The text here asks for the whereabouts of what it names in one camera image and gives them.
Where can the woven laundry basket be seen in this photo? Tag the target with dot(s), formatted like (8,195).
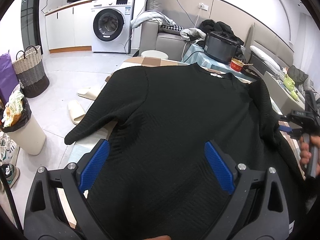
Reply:
(30,72)

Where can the grey sofa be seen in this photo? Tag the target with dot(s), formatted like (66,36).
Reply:
(185,13)

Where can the cream slipper far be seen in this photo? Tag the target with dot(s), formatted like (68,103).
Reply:
(89,93)

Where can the black knit sweater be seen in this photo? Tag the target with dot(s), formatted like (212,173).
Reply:
(180,142)

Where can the red instant noodle cup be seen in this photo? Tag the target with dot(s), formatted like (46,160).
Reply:
(236,65)

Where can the cream slipper near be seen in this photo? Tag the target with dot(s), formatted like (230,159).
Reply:
(76,112)

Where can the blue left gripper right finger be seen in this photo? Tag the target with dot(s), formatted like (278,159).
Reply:
(286,129)

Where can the person's right hand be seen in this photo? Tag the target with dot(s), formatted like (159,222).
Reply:
(305,154)

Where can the purple bag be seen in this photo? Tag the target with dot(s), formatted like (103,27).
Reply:
(8,78)

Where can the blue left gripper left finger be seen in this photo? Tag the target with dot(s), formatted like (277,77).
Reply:
(90,165)

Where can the black rice cooker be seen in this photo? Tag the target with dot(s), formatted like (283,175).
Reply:
(220,48)

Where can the beige trash bin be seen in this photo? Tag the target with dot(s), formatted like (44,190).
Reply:
(19,123)

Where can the green toy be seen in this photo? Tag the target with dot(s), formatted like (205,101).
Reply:
(290,86)

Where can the white round stool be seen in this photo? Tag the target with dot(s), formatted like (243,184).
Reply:
(154,54)

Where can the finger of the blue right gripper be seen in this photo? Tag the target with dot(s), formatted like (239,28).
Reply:
(222,165)

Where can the white green sneaker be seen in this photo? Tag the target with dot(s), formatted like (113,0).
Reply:
(11,173)

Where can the cream slipper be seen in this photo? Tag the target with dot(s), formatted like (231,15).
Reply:
(76,112)
(89,93)

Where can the pile of black clothes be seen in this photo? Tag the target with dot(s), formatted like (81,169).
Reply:
(208,26)

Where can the person's left thumb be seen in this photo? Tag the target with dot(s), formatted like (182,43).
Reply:
(165,237)

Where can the white washing machine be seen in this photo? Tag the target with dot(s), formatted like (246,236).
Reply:
(111,26)

